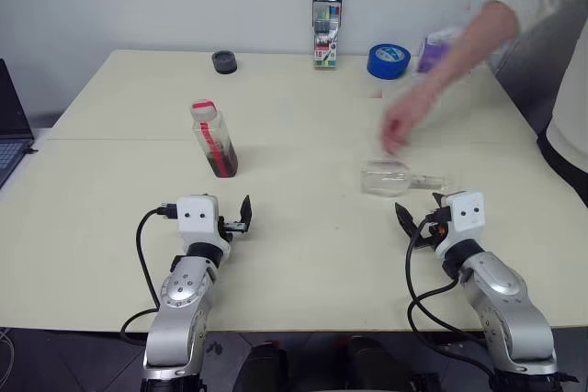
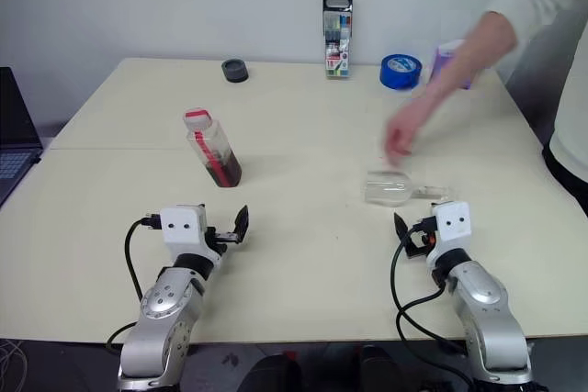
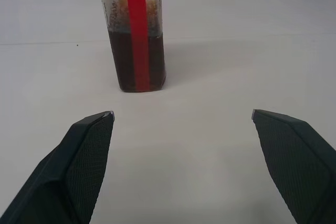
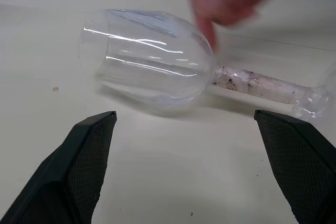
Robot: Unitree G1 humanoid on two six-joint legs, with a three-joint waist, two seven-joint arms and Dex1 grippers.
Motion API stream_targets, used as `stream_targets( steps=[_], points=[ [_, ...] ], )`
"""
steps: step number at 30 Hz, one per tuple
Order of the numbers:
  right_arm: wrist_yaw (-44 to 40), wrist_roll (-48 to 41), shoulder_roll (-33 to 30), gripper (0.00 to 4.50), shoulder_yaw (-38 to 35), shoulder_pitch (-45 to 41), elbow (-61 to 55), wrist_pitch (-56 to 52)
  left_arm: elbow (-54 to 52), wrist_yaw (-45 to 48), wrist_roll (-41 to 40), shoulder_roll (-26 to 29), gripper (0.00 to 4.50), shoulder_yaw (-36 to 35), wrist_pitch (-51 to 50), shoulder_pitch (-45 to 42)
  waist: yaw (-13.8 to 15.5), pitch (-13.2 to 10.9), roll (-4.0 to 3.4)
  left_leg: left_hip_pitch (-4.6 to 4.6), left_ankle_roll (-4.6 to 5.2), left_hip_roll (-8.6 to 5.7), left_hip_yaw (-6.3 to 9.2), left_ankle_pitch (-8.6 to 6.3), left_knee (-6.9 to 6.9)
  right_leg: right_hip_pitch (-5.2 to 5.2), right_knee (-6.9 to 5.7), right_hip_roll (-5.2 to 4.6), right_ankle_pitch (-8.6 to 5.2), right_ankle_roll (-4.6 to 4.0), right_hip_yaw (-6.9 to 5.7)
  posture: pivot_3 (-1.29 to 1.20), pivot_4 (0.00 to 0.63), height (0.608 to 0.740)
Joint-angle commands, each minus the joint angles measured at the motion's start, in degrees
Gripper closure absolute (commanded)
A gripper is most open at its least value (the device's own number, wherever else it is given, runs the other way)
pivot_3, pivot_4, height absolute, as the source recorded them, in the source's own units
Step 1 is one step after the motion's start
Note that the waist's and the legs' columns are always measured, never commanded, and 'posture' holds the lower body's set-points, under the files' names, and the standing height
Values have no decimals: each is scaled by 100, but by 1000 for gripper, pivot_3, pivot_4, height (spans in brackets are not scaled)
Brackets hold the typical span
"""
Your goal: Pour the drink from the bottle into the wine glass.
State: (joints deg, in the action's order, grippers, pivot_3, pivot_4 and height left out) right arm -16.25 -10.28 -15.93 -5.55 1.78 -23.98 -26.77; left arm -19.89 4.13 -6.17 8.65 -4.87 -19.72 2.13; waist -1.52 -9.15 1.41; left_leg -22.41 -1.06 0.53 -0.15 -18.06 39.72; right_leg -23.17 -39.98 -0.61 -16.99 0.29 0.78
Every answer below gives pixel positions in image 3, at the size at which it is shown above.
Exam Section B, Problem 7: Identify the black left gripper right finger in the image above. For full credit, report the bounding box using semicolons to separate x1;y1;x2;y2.
251;109;336;224

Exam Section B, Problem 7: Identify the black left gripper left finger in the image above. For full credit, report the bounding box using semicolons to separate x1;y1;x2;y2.
0;110;116;224

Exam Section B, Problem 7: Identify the glass bottle with dark liquid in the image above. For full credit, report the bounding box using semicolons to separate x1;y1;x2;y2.
96;0;167;93

